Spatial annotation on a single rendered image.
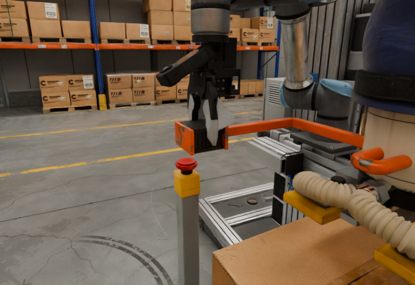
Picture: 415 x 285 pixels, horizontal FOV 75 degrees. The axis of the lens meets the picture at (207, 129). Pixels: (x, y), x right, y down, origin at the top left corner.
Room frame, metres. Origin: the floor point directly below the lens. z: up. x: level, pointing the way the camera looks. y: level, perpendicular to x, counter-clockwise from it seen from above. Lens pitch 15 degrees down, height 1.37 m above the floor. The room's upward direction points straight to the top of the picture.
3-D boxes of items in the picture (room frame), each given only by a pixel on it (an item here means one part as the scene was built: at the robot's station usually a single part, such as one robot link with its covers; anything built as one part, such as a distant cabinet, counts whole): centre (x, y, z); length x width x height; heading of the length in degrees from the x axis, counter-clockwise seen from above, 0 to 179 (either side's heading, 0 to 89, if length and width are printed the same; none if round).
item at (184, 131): (0.55, 0.01, 1.20); 0.09 x 0.08 x 0.05; 27
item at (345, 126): (1.07, -0.50, 1.09); 0.15 x 0.15 x 0.10
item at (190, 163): (0.81, 0.07, 1.02); 0.07 x 0.07 x 0.04
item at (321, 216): (0.54, -0.33, 1.10); 0.34 x 0.10 x 0.05; 117
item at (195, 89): (0.56, -0.01, 1.34); 0.09 x 0.08 x 0.12; 118
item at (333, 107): (1.07, -0.50, 1.20); 0.13 x 0.12 x 0.14; 57
